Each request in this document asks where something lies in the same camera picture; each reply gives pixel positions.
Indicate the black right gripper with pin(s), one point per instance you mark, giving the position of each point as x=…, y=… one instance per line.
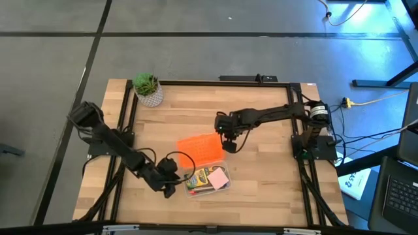
x=228, y=122

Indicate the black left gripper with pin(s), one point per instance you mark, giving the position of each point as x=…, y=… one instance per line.
x=161, y=176

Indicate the red and black pen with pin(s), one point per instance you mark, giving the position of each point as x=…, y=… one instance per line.
x=196, y=192

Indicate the green yellow crayon box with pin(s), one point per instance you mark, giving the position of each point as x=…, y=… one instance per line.
x=197, y=179

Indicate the orange plastic pencil box lid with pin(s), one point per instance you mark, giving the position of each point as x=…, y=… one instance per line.
x=200, y=149

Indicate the clear plastic pencil box base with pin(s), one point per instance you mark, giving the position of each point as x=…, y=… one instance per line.
x=209, y=182

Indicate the pink sticky note pad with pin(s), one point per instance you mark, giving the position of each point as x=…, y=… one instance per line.
x=218, y=179

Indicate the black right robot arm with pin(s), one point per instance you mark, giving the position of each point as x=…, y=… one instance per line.
x=287, y=112

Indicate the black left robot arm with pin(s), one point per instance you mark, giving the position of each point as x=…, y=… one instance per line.
x=111, y=140

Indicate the green plant in patterned pot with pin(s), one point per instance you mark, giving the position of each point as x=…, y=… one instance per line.
x=148, y=91

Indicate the grey furniture foot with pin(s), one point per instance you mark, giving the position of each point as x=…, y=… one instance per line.
x=11, y=150

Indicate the dark monitor panel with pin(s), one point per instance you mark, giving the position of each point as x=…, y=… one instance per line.
x=409, y=124

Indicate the black laptop keyboard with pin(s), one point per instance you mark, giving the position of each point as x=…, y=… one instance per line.
x=401, y=196

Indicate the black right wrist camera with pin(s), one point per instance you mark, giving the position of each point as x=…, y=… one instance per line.
x=229, y=147

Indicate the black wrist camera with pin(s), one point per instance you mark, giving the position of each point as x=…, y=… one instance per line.
x=229, y=147
x=168, y=164

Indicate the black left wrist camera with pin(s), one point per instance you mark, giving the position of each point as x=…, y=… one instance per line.
x=168, y=164

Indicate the black aluminium table frame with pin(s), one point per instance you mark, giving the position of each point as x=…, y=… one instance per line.
x=228, y=83

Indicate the table-level camera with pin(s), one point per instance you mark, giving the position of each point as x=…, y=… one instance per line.
x=211, y=229

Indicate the black bar camera mount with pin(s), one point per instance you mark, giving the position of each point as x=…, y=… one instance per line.
x=241, y=78

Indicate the black desk leg frame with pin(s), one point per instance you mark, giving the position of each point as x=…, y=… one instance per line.
x=385, y=83

